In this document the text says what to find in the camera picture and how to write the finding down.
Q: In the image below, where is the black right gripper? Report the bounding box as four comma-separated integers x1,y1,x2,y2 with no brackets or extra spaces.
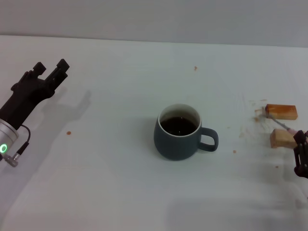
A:
293,130,308,179

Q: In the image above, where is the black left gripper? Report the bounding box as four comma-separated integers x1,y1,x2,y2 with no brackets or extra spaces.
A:
0,59,71,131

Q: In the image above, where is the pink handled metal spoon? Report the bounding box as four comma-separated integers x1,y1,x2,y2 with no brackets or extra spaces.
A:
259,113,299,134

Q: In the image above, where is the dark grey ceramic cup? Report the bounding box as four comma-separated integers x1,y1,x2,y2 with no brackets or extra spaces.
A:
154,103,219,162

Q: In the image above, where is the plain light wooden block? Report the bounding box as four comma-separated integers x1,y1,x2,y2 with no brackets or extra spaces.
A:
269,128,298,149

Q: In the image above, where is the coffee stained wooden block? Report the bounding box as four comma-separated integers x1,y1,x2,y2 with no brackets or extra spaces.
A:
265,103,298,120

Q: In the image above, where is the dark brown coffee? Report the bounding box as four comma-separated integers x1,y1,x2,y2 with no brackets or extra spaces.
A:
160,116,198,137

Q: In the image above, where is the black cable with metal plug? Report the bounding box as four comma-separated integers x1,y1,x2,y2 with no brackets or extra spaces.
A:
3,125,31,167

